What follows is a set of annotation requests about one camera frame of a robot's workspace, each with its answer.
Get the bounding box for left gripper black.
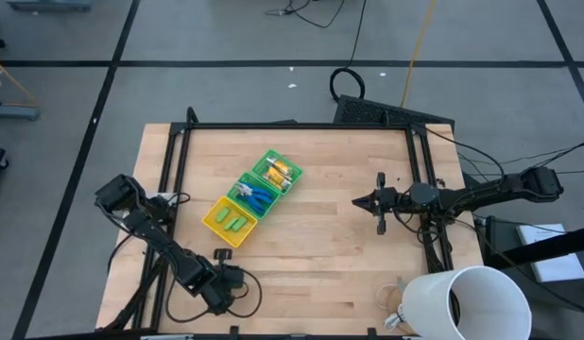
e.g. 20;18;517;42
201;248;246;316

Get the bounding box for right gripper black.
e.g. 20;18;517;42
352;172;411;236

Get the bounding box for blue-handled pliers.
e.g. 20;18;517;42
239;191;267;216
235;181;275;205

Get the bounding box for yellow plastic basket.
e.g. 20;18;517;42
201;195;259;249

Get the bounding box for green plastic basket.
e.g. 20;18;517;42
225;171;283;222
251;148;304;196

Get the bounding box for black perforated box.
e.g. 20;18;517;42
333;93;456;132

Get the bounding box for black side desk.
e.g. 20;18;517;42
483;214;584;314

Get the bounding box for white cylinder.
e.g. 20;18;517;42
402;265;533;340

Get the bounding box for white booklet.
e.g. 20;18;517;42
515;223;584;283

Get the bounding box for grey floor base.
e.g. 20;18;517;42
0;103;41;122

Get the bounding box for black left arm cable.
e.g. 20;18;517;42
164;267;264;325

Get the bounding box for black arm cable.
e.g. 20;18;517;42
164;267;264;325
426;127;584;190

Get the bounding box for black aluminium table frame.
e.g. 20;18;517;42
102;106;456;340

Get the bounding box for white cable bundle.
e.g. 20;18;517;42
374;277;407;332

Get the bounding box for black cable with coil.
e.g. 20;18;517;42
328;0;368;103

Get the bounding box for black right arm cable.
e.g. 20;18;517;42
426;127;584;190

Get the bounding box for yellow floor cable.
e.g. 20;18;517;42
0;55;39;108

